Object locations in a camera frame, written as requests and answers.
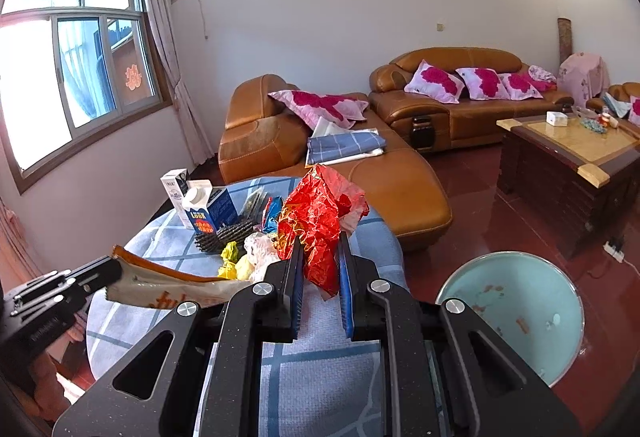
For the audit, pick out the window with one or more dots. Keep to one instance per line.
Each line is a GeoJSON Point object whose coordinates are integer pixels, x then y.
{"type": "Point", "coordinates": [85, 67]}

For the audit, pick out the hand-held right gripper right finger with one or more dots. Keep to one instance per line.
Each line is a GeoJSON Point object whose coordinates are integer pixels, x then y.
{"type": "Point", "coordinates": [346, 302]}

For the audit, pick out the orange and white snack wrapper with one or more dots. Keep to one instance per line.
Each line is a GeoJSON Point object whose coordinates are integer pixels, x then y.
{"type": "Point", "coordinates": [165, 287]}

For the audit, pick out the brown leather chaise sofa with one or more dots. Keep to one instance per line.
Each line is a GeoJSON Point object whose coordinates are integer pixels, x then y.
{"type": "Point", "coordinates": [400, 187]}

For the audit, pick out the dark wooden coffee table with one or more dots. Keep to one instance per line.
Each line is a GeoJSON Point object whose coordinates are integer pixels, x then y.
{"type": "Point", "coordinates": [560, 187]}

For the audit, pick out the brown leather armchair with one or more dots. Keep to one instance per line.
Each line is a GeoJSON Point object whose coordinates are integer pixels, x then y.
{"type": "Point", "coordinates": [617, 92]}

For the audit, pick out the teal plastic bucket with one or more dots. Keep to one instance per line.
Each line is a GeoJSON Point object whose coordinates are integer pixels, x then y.
{"type": "Point", "coordinates": [500, 307]}

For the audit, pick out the pink cloth cover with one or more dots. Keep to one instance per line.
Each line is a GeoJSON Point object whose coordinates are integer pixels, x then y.
{"type": "Point", "coordinates": [582, 74]}

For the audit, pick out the folded pink floral cloth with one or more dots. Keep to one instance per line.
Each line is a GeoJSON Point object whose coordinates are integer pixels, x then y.
{"type": "Point", "coordinates": [542, 74]}

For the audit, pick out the dark printed packet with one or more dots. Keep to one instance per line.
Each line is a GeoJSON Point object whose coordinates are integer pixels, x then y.
{"type": "Point", "coordinates": [252, 202]}

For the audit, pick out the pink curtain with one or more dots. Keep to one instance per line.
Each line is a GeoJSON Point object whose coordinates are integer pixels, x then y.
{"type": "Point", "coordinates": [175, 82]}

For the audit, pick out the rolled brown mat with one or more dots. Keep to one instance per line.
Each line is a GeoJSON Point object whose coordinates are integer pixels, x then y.
{"type": "Point", "coordinates": [564, 42]}

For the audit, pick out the blue plaid tablecloth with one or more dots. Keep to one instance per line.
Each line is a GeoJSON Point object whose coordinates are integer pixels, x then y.
{"type": "Point", "coordinates": [150, 332]}

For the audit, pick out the white power strip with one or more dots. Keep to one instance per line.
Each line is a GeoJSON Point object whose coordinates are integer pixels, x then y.
{"type": "Point", "coordinates": [615, 251]}

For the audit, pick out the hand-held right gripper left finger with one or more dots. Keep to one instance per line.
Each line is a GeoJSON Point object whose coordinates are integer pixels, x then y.
{"type": "Point", "coordinates": [298, 297]}

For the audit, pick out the white tissue box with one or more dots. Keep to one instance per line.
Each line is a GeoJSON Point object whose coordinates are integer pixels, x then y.
{"type": "Point", "coordinates": [556, 118]}

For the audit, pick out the folded blue plaid sheet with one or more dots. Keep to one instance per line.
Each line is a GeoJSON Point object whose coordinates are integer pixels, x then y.
{"type": "Point", "coordinates": [345, 147]}

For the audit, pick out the brown leather three-seat sofa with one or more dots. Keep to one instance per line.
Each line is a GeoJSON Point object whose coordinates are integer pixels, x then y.
{"type": "Point", "coordinates": [480, 117]}

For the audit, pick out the pink floral pillow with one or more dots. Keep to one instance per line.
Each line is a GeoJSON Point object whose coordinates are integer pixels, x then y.
{"type": "Point", "coordinates": [522, 87]}
{"type": "Point", "coordinates": [325, 107]}
{"type": "Point", "coordinates": [482, 83]}
{"type": "Point", "coordinates": [435, 82]}
{"type": "Point", "coordinates": [635, 111]}

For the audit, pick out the blue and white cloth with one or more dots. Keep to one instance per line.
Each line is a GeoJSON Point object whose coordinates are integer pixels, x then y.
{"type": "Point", "coordinates": [616, 106]}

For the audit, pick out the red foil wrapper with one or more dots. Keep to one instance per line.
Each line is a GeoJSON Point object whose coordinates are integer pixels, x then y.
{"type": "Point", "coordinates": [315, 227]}

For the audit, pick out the yellow crumpled paper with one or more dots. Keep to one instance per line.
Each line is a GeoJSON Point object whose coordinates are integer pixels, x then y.
{"type": "Point", "coordinates": [229, 259]}

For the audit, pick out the black knitted glove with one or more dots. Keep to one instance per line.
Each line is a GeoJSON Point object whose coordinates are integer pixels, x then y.
{"type": "Point", "coordinates": [225, 237]}

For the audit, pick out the clear plastic bag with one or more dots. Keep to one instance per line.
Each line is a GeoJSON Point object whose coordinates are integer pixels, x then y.
{"type": "Point", "coordinates": [262, 254]}

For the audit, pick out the blue and white carton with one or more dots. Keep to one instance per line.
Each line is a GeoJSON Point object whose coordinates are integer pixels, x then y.
{"type": "Point", "coordinates": [210, 212]}

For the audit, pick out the blue colourful wrapper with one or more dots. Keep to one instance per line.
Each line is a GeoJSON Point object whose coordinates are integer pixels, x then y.
{"type": "Point", "coordinates": [272, 214]}

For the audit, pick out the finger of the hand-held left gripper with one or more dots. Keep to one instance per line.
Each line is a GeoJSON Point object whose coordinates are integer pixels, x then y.
{"type": "Point", "coordinates": [85, 272]}
{"type": "Point", "coordinates": [75, 303]}

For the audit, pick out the white milk carton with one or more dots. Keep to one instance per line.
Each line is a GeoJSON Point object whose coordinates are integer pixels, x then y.
{"type": "Point", "coordinates": [172, 197]}

